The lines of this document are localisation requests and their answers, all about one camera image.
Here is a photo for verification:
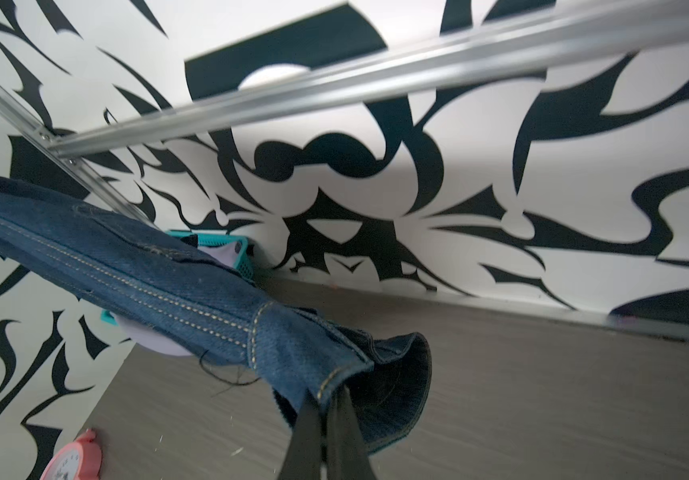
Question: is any aluminium cage frame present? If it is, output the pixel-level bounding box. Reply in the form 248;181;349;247
0;1;689;220

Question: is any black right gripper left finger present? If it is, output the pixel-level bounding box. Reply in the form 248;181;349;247
276;394;322;480

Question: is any lilac skirt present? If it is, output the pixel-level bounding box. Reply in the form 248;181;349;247
109;242;244;359

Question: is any teal plastic basket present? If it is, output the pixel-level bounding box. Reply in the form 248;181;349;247
100;229;256;328

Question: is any pink alarm clock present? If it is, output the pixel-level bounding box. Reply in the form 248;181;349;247
40;429;102;480

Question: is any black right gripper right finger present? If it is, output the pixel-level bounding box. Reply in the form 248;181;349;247
326;387;377;480

